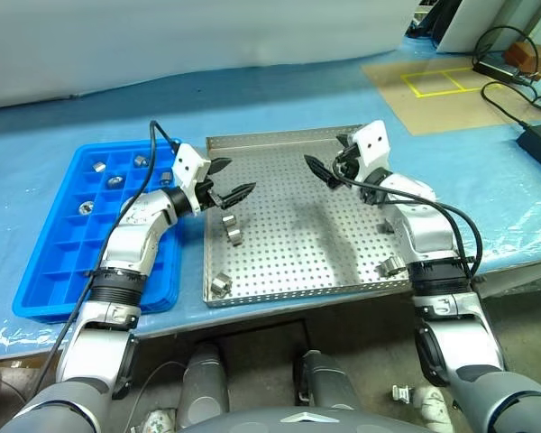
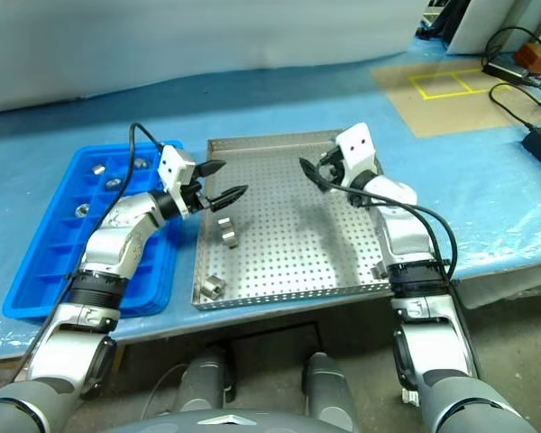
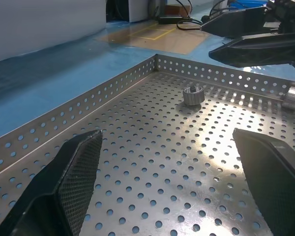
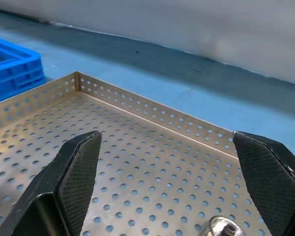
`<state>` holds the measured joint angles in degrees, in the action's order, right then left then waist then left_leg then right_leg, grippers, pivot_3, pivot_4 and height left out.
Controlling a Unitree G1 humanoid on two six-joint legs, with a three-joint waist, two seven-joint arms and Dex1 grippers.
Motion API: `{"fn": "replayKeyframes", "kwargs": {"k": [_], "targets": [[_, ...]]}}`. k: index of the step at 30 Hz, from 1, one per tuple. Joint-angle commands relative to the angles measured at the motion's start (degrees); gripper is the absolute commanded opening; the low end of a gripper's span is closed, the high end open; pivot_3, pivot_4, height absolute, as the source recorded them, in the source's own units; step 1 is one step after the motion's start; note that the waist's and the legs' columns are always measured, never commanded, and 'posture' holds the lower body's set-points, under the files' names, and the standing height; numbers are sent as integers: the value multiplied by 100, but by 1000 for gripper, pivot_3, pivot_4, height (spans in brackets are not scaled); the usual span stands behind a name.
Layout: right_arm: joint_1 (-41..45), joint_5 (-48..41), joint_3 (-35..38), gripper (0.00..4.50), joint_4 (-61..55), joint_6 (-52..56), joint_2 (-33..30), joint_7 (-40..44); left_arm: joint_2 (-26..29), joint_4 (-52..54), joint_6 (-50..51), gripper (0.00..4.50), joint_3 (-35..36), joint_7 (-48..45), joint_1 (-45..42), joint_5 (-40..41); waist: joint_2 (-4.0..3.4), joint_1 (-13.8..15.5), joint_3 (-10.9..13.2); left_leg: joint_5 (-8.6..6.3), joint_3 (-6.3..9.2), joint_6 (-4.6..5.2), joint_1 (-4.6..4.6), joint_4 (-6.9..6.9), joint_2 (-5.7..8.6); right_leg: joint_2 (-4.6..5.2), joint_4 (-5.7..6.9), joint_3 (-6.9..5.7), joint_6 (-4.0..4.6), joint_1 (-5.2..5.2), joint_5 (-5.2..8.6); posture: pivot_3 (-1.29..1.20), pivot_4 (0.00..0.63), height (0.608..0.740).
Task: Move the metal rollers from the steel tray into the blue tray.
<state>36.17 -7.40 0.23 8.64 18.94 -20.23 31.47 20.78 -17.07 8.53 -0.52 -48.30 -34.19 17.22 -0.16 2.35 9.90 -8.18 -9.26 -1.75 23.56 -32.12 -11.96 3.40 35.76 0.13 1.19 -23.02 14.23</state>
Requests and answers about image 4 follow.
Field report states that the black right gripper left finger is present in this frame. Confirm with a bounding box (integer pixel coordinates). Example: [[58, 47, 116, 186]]
[[0, 130, 103, 236]]

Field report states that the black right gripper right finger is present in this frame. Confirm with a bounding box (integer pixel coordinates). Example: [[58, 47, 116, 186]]
[[232, 130, 295, 236]]

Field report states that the small metal nut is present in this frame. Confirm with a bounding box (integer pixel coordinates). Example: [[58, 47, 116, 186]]
[[206, 215, 244, 236]]

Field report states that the blue compartment tray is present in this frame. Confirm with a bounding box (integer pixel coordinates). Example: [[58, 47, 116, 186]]
[[0, 34, 45, 105]]

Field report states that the perforated metal tray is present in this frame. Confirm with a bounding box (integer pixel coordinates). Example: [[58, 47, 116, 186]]
[[0, 71, 295, 236]]

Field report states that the blue plastic table cover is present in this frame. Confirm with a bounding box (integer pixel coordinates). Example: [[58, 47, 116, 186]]
[[0, 8, 295, 160]]

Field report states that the white backdrop sheet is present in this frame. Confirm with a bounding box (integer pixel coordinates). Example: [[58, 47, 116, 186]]
[[0, 0, 295, 86]]

